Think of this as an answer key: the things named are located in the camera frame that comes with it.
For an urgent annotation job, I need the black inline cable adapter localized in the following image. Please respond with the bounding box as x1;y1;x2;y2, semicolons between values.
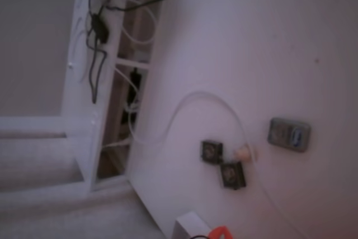
91;13;110;45

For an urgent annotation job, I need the black clear-lidded ink pad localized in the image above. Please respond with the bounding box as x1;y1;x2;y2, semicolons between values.
200;140;224;165
220;161;247;191

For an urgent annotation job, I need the white furniture frame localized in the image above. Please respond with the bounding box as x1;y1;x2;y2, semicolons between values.
0;0;163;194

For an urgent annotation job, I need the looped white cable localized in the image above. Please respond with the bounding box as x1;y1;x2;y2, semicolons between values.
107;0;157;45

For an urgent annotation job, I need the long white usb cable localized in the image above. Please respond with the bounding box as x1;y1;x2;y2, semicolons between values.
128;90;308;239

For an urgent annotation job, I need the small beige animal figurine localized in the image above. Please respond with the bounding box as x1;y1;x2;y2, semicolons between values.
233;144;258;163

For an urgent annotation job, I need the thick black cable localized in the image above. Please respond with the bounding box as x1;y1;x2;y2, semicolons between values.
86;0;177;104

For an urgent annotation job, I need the white cardboard bin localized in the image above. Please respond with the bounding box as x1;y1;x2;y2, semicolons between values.
172;211;212;239

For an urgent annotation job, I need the grey metal tin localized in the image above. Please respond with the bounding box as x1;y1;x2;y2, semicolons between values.
267;118;312;154

